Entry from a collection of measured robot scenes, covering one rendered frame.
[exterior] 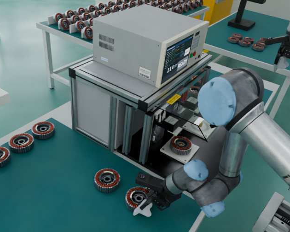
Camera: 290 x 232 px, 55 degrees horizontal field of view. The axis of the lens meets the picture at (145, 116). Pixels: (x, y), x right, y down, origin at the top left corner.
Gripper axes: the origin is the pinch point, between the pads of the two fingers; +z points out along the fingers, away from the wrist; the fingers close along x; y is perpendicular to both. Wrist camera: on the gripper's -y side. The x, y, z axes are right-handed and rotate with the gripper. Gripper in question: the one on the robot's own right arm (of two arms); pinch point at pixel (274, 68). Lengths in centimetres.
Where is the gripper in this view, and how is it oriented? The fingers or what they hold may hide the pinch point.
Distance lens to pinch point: 159.2
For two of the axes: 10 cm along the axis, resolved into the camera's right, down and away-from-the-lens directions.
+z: -1.1, 8.1, 5.8
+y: 7.4, 4.5, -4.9
